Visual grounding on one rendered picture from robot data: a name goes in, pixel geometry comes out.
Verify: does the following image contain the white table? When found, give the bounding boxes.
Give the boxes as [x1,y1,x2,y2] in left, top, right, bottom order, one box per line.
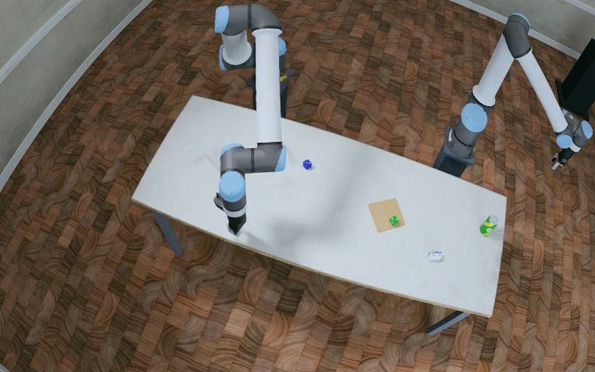
[131,95,507,336]

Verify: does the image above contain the tan square mat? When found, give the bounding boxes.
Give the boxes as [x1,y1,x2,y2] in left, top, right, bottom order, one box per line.
[368,198,406,233]

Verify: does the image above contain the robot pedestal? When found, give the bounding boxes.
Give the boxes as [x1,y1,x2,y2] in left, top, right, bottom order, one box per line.
[432,126,476,178]
[246,67,294,118]

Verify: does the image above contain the black cabinet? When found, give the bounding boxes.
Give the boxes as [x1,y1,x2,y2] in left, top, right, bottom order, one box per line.
[555,38,595,122]

